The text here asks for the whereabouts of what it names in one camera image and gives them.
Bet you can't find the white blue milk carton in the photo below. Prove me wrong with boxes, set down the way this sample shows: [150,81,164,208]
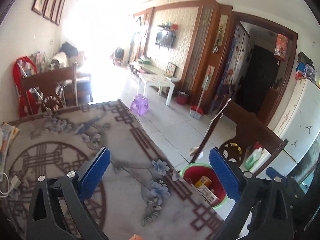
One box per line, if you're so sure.
[197,184,219,205]

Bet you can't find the red green trash bin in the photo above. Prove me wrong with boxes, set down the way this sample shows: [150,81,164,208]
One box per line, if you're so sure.
[180,163,227,208]

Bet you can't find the dark wooden chair right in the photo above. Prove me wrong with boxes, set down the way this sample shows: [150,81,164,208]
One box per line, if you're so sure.
[190,95,288,177]

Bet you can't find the dark wooden chair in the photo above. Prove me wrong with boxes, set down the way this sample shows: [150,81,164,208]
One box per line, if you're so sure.
[190,95,288,177]
[22,65,92,112]

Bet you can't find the white refrigerator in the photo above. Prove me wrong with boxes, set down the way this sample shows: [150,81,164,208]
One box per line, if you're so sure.
[271,79,320,176]

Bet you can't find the stack of books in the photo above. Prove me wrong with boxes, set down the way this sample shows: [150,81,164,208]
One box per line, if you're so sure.
[0,122,20,181]

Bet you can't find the broom and dustpan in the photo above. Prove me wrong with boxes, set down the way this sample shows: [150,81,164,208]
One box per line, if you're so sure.
[189,74,209,120]

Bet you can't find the dark wooden chair far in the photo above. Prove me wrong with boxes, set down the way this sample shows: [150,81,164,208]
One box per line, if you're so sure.
[22,65,92,112]

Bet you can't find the red small waste bin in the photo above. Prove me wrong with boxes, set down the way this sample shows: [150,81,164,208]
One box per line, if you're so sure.
[176,91,189,105]

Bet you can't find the purple plastic stool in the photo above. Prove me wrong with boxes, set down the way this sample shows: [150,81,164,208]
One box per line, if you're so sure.
[130,94,149,116]

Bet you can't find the white coffee table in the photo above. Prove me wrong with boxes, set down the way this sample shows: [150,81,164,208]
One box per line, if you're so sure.
[137,73,175,106]

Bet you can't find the white charger with cable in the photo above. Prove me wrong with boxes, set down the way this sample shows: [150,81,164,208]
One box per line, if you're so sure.
[1,172,21,198]

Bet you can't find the wall mounted television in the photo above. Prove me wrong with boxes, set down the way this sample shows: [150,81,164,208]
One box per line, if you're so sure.
[155,30,176,48]

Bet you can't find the framed wall pictures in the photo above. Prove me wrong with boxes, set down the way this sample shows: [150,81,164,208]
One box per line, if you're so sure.
[32,0,66,26]

